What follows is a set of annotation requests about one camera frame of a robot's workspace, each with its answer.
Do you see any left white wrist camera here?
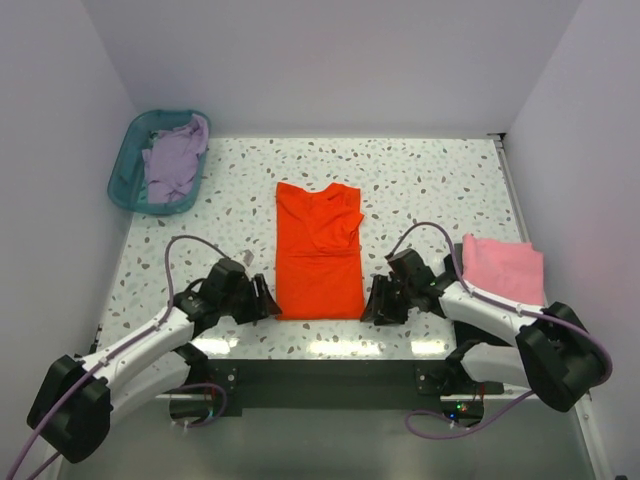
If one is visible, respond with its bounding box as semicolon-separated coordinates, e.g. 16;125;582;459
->
243;250;254;267

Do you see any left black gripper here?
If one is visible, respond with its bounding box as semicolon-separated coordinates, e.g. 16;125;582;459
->
219;273;281;325

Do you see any lilac t shirt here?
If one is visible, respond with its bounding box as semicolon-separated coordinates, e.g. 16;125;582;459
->
142;114;209;204

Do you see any orange t shirt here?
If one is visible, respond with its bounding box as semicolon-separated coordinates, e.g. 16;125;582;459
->
275;182;365;321

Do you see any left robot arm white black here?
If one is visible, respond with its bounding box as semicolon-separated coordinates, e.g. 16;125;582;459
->
27;259;282;463

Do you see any purple cable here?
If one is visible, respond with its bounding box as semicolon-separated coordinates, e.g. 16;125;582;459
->
385;221;614;441
7;235;251;480

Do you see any black folded t shirt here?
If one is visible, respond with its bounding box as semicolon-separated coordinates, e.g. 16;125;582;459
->
442;243;521;346

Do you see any pink folded t shirt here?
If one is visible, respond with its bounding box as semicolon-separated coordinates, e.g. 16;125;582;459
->
462;234;544;306

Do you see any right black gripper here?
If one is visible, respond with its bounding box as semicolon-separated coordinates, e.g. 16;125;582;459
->
360;275;415;327

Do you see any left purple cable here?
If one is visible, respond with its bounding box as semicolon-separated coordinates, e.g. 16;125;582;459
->
7;235;251;480

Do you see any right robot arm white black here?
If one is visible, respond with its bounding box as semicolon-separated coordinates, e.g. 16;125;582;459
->
360;245;611;412

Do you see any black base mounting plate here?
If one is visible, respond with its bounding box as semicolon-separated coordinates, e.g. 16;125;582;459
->
159;357;505;419

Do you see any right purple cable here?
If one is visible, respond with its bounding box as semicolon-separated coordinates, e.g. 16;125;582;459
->
385;221;614;441

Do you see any teal plastic basket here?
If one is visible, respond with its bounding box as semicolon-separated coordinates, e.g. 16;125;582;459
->
107;109;210;216

